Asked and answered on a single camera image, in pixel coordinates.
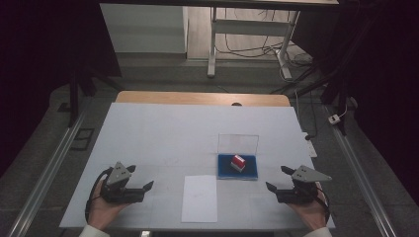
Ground dark curtain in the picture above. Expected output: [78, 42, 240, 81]
[0, 0, 124, 177]
[292, 0, 419, 206]

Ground person's right hand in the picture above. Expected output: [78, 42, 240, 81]
[288, 183, 330, 231]

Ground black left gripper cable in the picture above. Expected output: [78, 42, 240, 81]
[84, 166, 115, 223]

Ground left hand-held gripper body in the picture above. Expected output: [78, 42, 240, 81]
[100, 161, 146, 204]

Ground metal floor rail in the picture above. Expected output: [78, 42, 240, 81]
[324, 105, 398, 237]
[6, 98, 92, 237]

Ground large white table cover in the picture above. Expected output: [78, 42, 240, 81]
[58, 102, 336, 230]

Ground white paper sheet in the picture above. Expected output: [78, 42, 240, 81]
[180, 174, 218, 224]

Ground wooden table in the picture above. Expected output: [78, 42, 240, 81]
[115, 90, 292, 108]

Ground black stand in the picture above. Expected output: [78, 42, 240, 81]
[66, 63, 126, 128]
[270, 62, 351, 136]

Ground red and white stamp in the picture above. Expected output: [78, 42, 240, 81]
[229, 154, 247, 173]

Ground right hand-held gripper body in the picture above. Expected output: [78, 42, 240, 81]
[276, 164, 333, 204]

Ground white power strip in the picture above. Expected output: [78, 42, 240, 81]
[302, 131, 318, 159]

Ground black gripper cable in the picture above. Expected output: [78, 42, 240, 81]
[84, 166, 115, 223]
[315, 187, 331, 225]

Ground white cabinet panel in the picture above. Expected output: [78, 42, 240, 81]
[99, 3, 189, 54]

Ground white metal desk frame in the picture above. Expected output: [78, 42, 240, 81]
[207, 6, 301, 80]

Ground black floor frame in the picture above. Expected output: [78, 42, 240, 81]
[69, 127, 96, 152]

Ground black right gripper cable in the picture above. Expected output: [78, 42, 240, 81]
[315, 187, 331, 225]

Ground black floor cables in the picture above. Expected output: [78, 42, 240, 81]
[215, 8, 314, 68]

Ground person's left hand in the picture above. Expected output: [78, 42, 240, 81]
[87, 180, 129, 229]

